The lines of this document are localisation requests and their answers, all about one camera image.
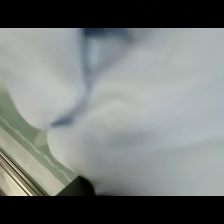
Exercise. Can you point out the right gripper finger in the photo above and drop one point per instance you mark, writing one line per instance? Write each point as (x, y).
(80, 187)

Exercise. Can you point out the light blue shirt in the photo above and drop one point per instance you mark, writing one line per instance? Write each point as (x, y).
(150, 100)

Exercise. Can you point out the silver frame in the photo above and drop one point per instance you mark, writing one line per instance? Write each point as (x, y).
(13, 180)

